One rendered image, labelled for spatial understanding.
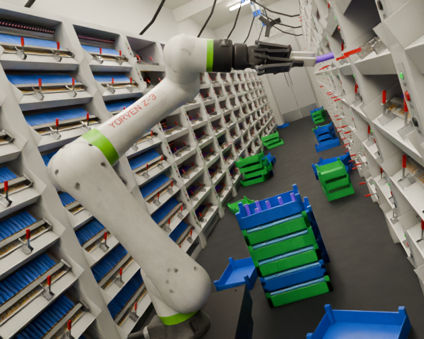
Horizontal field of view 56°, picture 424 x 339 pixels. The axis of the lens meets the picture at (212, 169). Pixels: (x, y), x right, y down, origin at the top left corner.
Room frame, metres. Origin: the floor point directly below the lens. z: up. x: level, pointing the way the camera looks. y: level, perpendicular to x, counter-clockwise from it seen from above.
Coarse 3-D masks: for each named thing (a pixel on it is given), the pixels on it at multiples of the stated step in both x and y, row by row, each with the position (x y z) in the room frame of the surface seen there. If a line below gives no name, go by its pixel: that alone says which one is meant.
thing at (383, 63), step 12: (372, 36) 1.23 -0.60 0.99; (384, 36) 0.67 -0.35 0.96; (348, 48) 1.25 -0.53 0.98; (360, 60) 1.12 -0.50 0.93; (372, 60) 0.89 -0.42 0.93; (384, 60) 0.76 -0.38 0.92; (360, 72) 1.24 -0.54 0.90; (372, 72) 1.01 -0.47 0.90; (384, 72) 0.85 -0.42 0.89; (396, 72) 0.74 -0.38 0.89
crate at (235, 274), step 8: (232, 264) 2.34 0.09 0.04; (240, 264) 2.34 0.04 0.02; (248, 264) 2.32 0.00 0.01; (224, 272) 2.23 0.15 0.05; (232, 272) 2.31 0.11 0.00; (240, 272) 2.26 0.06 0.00; (248, 272) 2.22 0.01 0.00; (256, 272) 2.14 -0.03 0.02; (216, 280) 2.09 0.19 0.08; (224, 280) 2.20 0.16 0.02; (232, 280) 2.20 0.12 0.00; (240, 280) 2.16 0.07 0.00; (248, 280) 2.01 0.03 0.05; (216, 288) 2.09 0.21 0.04; (224, 288) 2.07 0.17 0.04; (248, 288) 2.01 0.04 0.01
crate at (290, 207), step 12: (288, 192) 1.90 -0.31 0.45; (240, 204) 1.93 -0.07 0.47; (252, 204) 1.94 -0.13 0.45; (264, 204) 1.93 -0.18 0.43; (276, 204) 1.92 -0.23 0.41; (288, 204) 1.71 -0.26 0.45; (300, 204) 1.70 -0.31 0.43; (240, 216) 1.76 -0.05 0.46; (252, 216) 1.74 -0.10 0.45; (264, 216) 1.73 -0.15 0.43; (276, 216) 1.72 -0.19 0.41; (240, 228) 1.76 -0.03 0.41
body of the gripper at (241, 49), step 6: (240, 48) 1.14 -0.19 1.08; (246, 48) 1.14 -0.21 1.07; (252, 48) 1.18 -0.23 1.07; (240, 54) 1.13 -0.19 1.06; (246, 54) 1.13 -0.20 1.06; (252, 54) 1.16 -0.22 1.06; (234, 60) 1.14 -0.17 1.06; (240, 60) 1.14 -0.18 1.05; (246, 60) 1.14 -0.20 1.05; (252, 60) 1.14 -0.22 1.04; (258, 60) 1.15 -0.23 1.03; (264, 60) 1.15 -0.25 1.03; (234, 66) 1.15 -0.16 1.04; (240, 66) 1.15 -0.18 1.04; (246, 66) 1.15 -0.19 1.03
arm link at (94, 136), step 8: (88, 136) 1.10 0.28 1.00; (96, 136) 1.10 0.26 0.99; (104, 136) 1.10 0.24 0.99; (96, 144) 1.08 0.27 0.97; (104, 144) 1.09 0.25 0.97; (104, 152) 1.09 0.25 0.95; (112, 152) 1.10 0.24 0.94; (112, 160) 1.11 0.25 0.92; (48, 168) 1.05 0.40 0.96; (48, 176) 1.06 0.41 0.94; (56, 184) 1.04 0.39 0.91
